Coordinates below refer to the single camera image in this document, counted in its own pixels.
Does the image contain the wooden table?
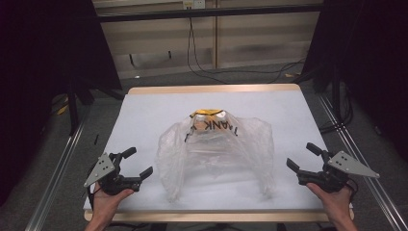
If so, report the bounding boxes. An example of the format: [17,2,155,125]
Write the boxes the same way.
[84,83,355,223]

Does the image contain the black horizontal bar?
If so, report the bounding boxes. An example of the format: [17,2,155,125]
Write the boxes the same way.
[95,3,325,23]

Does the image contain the person's right hand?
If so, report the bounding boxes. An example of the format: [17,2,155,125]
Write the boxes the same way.
[305,182,355,223]

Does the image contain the black curtain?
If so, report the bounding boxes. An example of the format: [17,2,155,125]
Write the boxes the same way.
[301,0,408,162]
[0,0,123,206]

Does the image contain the metal floor rail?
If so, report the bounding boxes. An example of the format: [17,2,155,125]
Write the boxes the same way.
[316,94,408,231]
[24,118,89,231]

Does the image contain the black stand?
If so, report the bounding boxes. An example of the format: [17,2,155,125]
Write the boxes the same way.
[65,81,94,136]
[312,64,343,124]

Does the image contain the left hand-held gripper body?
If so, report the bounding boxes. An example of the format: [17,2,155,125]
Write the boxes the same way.
[84,152,142,196]

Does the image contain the person's left hand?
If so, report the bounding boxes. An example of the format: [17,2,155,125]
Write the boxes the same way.
[90,182,135,225]

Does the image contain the black floor cables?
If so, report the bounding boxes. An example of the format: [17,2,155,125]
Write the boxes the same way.
[319,83,355,134]

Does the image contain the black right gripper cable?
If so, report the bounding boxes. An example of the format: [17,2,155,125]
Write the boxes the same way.
[345,177,360,201]

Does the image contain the black hanging cable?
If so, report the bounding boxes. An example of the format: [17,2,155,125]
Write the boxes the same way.
[191,17,307,84]
[186,17,229,85]

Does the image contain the white wall outlet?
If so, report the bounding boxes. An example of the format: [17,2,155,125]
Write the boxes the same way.
[182,0,206,10]

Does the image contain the clear printed plastic bag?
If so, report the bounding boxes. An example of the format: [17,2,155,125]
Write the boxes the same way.
[154,109,277,204]

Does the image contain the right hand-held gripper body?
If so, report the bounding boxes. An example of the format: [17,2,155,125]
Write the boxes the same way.
[296,149,381,193]

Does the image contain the pale grey table cloth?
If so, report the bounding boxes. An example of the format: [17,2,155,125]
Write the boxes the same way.
[82,90,354,212]

